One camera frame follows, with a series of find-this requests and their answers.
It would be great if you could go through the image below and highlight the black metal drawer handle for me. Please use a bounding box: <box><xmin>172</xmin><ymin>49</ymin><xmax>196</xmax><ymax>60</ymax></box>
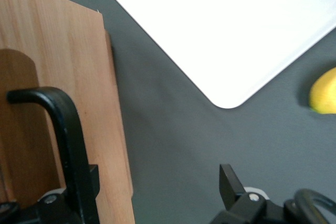
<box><xmin>6</xmin><ymin>87</ymin><xmax>101</xmax><ymax>224</ymax></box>

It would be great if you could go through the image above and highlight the yellow lemon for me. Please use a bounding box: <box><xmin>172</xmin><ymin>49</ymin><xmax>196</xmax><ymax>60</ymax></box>
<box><xmin>309</xmin><ymin>67</ymin><xmax>336</xmax><ymax>115</ymax></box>

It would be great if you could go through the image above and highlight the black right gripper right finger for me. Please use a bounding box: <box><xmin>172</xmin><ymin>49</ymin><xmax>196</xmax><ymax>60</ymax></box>
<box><xmin>212</xmin><ymin>164</ymin><xmax>283</xmax><ymax>224</ymax></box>

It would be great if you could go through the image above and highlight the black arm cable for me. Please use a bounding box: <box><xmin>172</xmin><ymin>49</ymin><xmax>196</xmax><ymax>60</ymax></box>
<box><xmin>283</xmin><ymin>188</ymin><xmax>336</xmax><ymax>224</ymax></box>

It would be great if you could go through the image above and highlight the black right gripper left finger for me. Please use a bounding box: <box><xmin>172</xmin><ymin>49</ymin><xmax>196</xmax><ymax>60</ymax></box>
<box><xmin>20</xmin><ymin>164</ymin><xmax>100</xmax><ymax>224</ymax></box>

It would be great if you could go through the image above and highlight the beige rectangular tray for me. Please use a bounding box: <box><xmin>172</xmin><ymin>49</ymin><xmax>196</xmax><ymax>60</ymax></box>
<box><xmin>89</xmin><ymin>0</ymin><xmax>336</xmax><ymax>110</ymax></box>

